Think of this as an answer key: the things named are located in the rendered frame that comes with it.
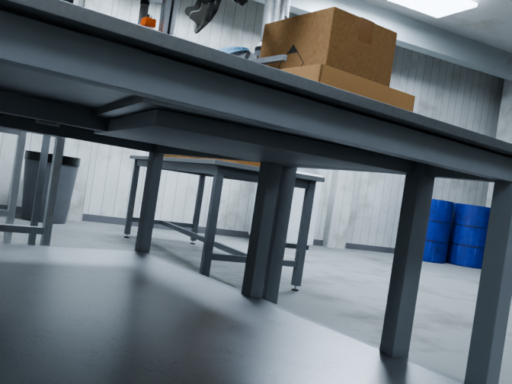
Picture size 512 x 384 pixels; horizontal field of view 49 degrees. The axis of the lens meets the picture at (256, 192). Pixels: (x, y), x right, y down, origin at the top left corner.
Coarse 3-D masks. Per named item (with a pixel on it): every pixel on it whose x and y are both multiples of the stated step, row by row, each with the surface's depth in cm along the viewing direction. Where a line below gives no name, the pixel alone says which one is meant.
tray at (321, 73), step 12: (300, 72) 102; (312, 72) 100; (324, 72) 99; (336, 72) 100; (336, 84) 101; (348, 84) 102; (360, 84) 104; (372, 84) 106; (372, 96) 106; (384, 96) 108; (396, 96) 110; (408, 96) 113; (408, 108) 113
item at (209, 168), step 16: (144, 160) 511; (176, 160) 412; (192, 160) 381; (208, 160) 354; (208, 176) 550; (224, 176) 514; (240, 176) 358; (256, 176) 363; (304, 176) 372; (128, 208) 537; (304, 208) 381; (128, 224) 537; (160, 224) 551; (176, 224) 558; (192, 224) 566; (208, 224) 351; (304, 224) 379; (192, 240) 566; (208, 240) 350; (304, 240) 380; (208, 256) 351; (224, 256) 357; (240, 256) 362; (304, 256) 381; (208, 272) 352
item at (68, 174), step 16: (32, 160) 555; (48, 160) 552; (64, 160) 559; (80, 160) 584; (32, 176) 556; (48, 176) 555; (64, 176) 563; (32, 192) 556; (64, 192) 567; (32, 208) 557; (64, 208) 572
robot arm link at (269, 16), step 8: (272, 0) 190; (280, 0) 190; (288, 0) 192; (264, 8) 193; (272, 8) 190; (280, 8) 190; (288, 8) 192; (264, 16) 192; (272, 16) 190; (280, 16) 190; (256, 48) 193
